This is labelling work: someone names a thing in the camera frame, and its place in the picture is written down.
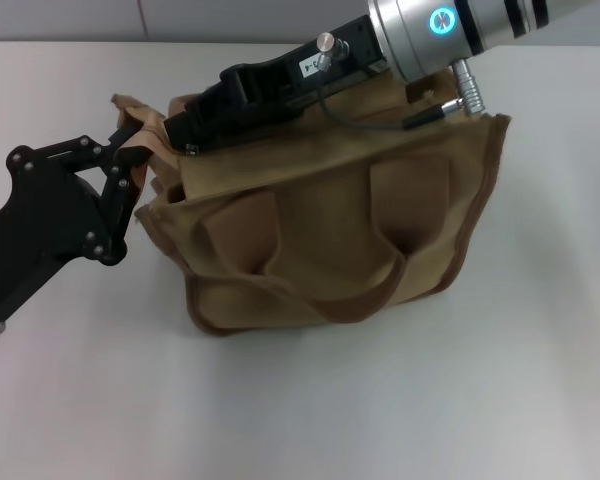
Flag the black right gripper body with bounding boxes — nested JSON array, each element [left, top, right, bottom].
[[218, 14, 389, 110]]

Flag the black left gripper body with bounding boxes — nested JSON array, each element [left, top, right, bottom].
[[0, 144, 129, 326]]

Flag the khaki canvas food bag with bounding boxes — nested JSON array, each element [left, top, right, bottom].
[[110, 69, 512, 337]]

